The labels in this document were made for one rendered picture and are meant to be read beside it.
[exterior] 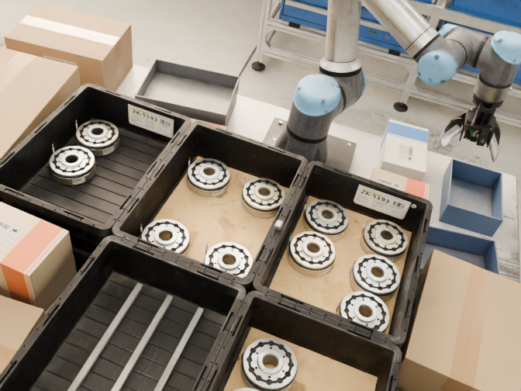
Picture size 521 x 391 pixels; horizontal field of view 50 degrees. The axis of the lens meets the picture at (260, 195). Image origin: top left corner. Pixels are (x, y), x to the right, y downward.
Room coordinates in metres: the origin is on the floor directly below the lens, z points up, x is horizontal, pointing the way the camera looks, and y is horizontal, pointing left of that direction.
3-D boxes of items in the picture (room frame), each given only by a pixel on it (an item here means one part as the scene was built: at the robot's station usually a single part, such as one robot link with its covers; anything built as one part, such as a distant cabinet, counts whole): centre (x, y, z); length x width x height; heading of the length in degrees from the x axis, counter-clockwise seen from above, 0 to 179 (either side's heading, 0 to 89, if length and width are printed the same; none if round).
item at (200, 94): (1.37, 0.27, 0.78); 0.27 x 0.20 x 0.05; 88
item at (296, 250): (0.79, -0.13, 0.86); 0.10 x 0.10 x 0.01
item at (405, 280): (0.78, -0.20, 0.87); 0.40 x 0.30 x 0.11; 167
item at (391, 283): (0.76, -0.28, 0.86); 0.10 x 0.10 x 0.01
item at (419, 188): (1.12, -0.37, 0.74); 0.16 x 0.12 x 0.07; 80
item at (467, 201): (1.19, -0.59, 0.74); 0.20 x 0.15 x 0.07; 171
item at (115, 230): (0.84, 0.09, 0.92); 0.40 x 0.30 x 0.02; 167
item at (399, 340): (0.78, -0.20, 0.92); 0.40 x 0.30 x 0.02; 167
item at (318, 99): (1.24, -0.10, 0.91); 0.13 x 0.12 x 0.14; 151
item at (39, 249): (0.63, 0.45, 0.89); 0.16 x 0.12 x 0.07; 75
